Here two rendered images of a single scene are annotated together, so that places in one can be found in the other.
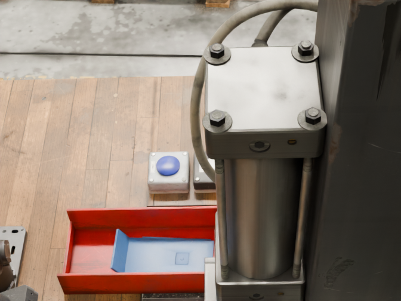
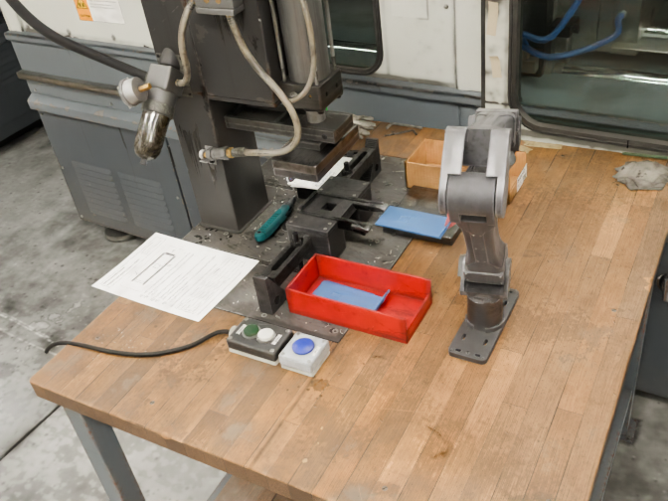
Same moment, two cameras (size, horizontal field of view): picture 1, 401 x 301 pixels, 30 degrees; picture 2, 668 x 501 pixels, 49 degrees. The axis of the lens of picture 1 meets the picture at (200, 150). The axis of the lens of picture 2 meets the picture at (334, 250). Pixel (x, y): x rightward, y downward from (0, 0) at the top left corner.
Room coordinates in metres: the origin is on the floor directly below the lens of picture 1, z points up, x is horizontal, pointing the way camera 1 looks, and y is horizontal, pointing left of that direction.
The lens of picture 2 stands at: (1.56, 0.59, 1.83)
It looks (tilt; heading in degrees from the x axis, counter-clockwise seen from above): 36 degrees down; 209
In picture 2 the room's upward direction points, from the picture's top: 9 degrees counter-clockwise
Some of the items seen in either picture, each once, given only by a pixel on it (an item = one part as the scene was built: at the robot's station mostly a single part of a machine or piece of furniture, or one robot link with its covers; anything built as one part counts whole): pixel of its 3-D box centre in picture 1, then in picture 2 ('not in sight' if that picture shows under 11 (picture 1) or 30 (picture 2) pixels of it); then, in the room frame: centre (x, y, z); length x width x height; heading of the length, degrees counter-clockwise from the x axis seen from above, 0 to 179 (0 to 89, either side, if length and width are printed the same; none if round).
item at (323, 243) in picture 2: not in sight; (331, 220); (0.39, -0.05, 0.94); 0.20 x 0.10 x 0.07; 176
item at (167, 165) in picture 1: (168, 167); (303, 348); (0.76, 0.06, 0.93); 0.04 x 0.04 x 0.02
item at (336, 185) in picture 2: not in sight; (329, 204); (0.39, -0.05, 0.98); 0.20 x 0.10 x 0.01; 176
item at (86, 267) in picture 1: (145, 249); (358, 295); (0.60, 0.10, 0.93); 0.25 x 0.12 x 0.06; 86
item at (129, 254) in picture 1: (163, 254); (347, 295); (0.60, 0.07, 0.92); 0.15 x 0.07 x 0.03; 82
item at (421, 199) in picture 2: not in sight; (431, 214); (0.28, 0.14, 0.91); 0.17 x 0.16 x 0.02; 176
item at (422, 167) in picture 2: not in sight; (465, 170); (0.12, 0.17, 0.93); 0.25 x 0.13 x 0.08; 86
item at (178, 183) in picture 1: (169, 176); (305, 359); (0.76, 0.06, 0.90); 0.07 x 0.07 x 0.06; 86
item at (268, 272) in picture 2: not in sight; (288, 263); (0.57, -0.07, 0.95); 0.15 x 0.03 x 0.10; 176
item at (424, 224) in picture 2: not in sight; (417, 217); (0.42, 0.16, 1.00); 0.15 x 0.07 x 0.03; 85
